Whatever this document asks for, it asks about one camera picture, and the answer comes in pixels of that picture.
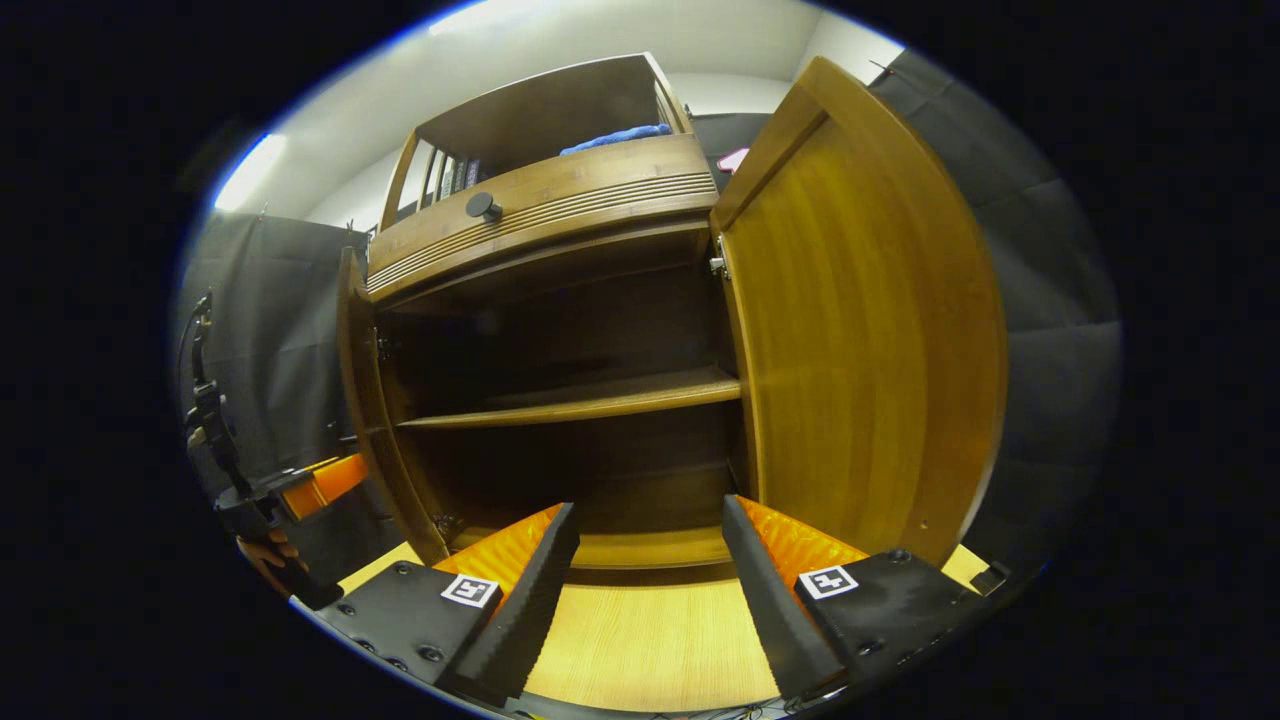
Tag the black book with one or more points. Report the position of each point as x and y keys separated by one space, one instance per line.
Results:
x=460 y=175

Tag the long ceiling light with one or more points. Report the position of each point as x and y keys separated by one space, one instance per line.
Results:
x=250 y=172

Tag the ribbed wooden drawer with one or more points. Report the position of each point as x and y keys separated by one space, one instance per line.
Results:
x=600 y=185

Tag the grey book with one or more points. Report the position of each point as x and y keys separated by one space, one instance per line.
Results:
x=446 y=178

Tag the wooden inner shelf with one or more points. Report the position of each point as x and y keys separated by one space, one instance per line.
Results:
x=600 y=395

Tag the black round drawer knob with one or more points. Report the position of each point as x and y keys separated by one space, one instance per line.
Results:
x=480 y=205

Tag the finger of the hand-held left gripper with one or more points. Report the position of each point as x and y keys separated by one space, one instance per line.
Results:
x=335 y=478

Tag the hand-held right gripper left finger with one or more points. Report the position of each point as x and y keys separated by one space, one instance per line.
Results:
x=530 y=600

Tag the blue towel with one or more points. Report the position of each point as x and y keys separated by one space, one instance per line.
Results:
x=620 y=137

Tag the black backdrop cloth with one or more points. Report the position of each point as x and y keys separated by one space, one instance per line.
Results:
x=1050 y=350

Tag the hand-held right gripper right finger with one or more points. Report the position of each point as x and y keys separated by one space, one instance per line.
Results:
x=775 y=610

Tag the metal door hinge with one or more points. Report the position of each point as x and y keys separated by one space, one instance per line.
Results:
x=718 y=264

